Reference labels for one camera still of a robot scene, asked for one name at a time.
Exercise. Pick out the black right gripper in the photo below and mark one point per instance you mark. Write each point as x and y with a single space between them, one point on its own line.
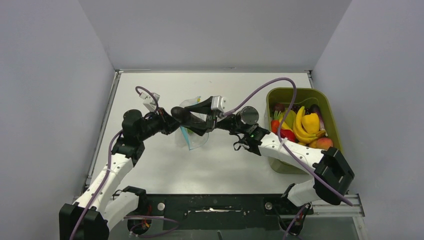
204 108

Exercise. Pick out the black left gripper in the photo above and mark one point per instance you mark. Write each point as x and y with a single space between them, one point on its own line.
168 123

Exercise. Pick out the clear zip top bag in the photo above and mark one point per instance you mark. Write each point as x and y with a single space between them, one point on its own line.
186 138

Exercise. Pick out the dark purple eggplant toy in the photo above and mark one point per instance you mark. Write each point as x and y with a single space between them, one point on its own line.
181 114

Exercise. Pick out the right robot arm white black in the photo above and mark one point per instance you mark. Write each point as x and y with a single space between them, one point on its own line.
330 172

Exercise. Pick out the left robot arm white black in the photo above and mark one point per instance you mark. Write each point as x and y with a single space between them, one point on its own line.
112 172

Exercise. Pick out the orange carrot toy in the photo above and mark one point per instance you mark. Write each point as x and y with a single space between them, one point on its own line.
275 122

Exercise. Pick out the olive green plastic tub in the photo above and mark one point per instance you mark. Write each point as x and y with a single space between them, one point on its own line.
279 99

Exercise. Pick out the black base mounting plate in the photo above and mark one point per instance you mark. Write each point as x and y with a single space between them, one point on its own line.
217 211

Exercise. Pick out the yellow banana bunch toy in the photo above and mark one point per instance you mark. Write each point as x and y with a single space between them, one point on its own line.
300 133

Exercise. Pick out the yellow bell pepper toy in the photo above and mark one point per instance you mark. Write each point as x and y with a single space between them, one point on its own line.
311 123

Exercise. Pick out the peach toy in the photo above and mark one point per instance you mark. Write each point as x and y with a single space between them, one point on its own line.
324 143

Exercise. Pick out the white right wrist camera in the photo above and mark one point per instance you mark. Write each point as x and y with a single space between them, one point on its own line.
218 103

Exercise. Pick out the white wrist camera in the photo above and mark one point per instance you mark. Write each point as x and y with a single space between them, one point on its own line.
150 103
218 103

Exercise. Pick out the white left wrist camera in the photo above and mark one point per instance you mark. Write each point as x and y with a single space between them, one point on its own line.
150 103

